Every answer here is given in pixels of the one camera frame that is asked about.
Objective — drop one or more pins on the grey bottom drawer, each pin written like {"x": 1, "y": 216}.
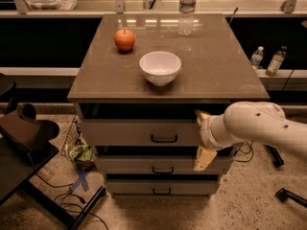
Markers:
{"x": 162, "y": 188}

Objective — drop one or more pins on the black caster leg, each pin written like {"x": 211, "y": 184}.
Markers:
{"x": 284, "y": 194}

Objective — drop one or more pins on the clear water bottle on cabinet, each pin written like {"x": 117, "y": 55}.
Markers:
{"x": 186, "y": 16}

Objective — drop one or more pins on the wire basket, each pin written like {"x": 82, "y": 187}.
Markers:
{"x": 73, "y": 136}

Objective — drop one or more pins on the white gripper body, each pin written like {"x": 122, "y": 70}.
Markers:
{"x": 205, "y": 134}

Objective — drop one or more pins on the grey drawer cabinet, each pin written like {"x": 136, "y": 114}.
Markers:
{"x": 137, "y": 94}

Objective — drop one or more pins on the small water bottle on ledge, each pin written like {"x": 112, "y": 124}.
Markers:
{"x": 257, "y": 57}

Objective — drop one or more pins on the white bowl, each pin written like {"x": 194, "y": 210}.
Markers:
{"x": 159, "y": 67}

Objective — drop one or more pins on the yellowish bottle on ledge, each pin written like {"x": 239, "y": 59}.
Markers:
{"x": 277, "y": 60}

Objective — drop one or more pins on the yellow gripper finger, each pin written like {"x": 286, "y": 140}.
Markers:
{"x": 204, "y": 157}
{"x": 201, "y": 116}

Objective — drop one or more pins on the green snack bag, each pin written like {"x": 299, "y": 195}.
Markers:
{"x": 81, "y": 156}

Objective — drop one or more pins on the grey top drawer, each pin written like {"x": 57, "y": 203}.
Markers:
{"x": 178, "y": 133}

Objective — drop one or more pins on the grey middle drawer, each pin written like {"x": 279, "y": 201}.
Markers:
{"x": 158, "y": 165}

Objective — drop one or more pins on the blue tape cross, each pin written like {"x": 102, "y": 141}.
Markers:
{"x": 81, "y": 181}

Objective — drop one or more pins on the black stand leg right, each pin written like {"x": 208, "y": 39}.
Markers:
{"x": 276, "y": 158}

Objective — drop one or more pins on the black desk left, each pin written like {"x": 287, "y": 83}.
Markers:
{"x": 15, "y": 174}

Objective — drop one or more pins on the red apple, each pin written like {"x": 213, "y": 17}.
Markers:
{"x": 124, "y": 40}

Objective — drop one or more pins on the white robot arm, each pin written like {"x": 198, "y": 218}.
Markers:
{"x": 260, "y": 122}

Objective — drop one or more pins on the grey drawer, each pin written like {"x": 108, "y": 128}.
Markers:
{"x": 178, "y": 133}
{"x": 158, "y": 165}
{"x": 162, "y": 188}

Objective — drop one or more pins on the dark brown chair part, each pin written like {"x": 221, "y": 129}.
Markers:
{"x": 28, "y": 135}

